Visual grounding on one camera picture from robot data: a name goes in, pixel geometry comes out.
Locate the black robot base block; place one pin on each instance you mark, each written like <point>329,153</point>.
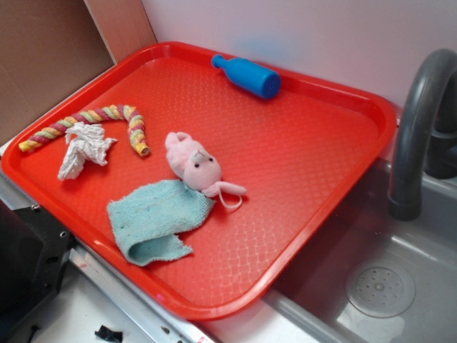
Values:
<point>35,248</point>

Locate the crumpled white paper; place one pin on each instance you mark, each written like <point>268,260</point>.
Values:
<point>86,142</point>

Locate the red plastic tray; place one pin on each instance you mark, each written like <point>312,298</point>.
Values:
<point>297,154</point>

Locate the pink plush bunny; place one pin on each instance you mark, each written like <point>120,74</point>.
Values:
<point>200,171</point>

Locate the blue plastic toy bottle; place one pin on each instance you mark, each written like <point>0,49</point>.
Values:
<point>252,77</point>

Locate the light blue towel cloth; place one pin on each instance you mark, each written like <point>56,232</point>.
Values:
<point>147,222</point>

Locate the grey toy sink basin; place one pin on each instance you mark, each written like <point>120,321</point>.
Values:
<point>311,290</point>

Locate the round sink drain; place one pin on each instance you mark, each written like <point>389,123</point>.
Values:
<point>380,288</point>

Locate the grey plastic faucet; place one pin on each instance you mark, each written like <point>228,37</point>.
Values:
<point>426,138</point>

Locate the black tape scrap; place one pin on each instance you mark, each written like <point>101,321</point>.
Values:
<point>109,335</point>

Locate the brown cardboard panel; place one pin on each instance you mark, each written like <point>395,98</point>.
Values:
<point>50,49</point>

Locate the multicolour twisted rope toy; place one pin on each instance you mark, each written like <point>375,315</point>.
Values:
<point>136,127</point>

